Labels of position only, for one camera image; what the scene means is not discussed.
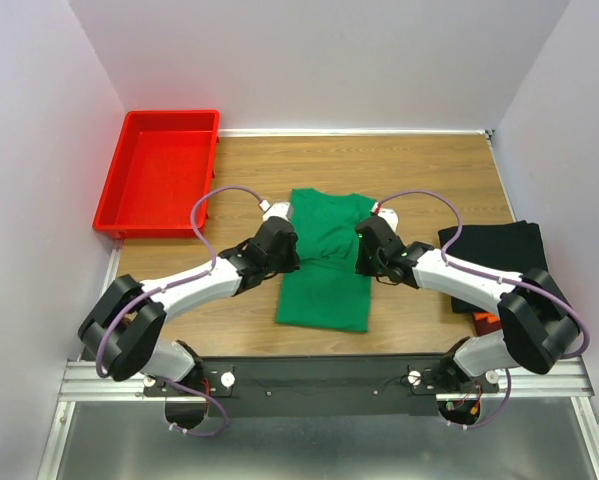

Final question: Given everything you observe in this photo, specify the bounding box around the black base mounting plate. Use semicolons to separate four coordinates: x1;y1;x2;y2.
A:
143;353;499;426

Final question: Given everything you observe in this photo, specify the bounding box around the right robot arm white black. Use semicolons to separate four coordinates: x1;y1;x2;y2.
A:
355;215;582;392

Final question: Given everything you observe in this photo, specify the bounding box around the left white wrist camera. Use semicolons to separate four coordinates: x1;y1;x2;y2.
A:
259;200;293;222

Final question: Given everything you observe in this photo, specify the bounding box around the black folded t shirt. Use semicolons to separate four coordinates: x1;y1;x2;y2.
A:
437;219;549;315

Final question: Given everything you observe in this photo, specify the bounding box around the green polo shirt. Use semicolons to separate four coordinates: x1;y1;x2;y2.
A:
276;188;375;333

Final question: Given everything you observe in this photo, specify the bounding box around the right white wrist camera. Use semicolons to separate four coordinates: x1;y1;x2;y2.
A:
371;202;399;233

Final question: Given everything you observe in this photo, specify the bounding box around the aluminium frame rail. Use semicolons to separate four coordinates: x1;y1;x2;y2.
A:
36;239;599;480

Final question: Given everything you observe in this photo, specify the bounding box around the dark red folded t shirt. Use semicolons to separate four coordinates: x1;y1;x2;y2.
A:
474;321;502;336

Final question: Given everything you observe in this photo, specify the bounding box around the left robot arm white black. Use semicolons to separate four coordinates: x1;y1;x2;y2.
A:
78;216;299;395

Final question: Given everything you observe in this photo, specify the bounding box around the orange folded t shirt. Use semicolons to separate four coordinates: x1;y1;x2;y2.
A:
473;312;500;324

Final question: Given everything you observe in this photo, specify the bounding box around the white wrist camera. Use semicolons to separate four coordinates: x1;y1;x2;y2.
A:
259;200;293;222
371;202;399;233

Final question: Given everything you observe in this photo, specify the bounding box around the red plastic bin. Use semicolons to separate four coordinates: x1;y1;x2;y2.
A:
92;110;220;240

